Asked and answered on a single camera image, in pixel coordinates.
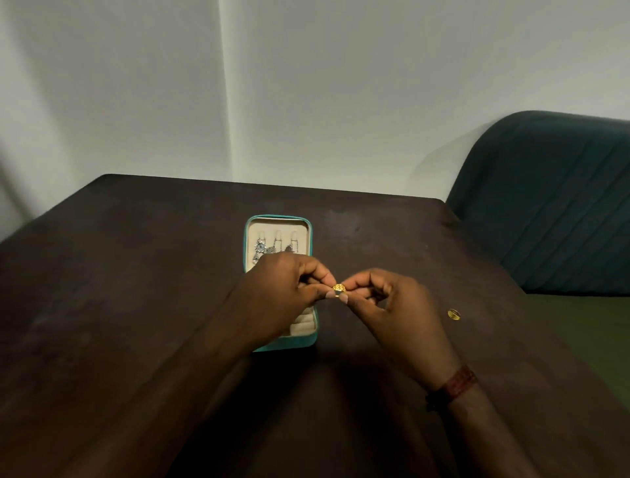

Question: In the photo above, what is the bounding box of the person's left hand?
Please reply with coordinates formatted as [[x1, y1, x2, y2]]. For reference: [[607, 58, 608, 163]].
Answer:
[[221, 251, 339, 353]]

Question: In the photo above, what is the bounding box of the person's right hand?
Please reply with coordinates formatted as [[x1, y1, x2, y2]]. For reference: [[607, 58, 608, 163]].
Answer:
[[338, 268, 463, 393]]

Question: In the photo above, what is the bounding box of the teal jewelry box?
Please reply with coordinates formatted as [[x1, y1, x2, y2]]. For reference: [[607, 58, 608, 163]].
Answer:
[[243, 214, 320, 353]]

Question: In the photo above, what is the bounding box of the person's left forearm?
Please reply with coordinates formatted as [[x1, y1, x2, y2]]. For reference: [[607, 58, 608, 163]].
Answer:
[[54, 315, 257, 478]]

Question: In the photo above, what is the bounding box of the red thread wristband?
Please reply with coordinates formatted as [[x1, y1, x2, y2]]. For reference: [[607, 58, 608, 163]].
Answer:
[[425, 365, 478, 412]]

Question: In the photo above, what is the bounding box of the green fabric cover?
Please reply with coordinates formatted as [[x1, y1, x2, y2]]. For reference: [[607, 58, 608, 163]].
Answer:
[[521, 293, 630, 410]]

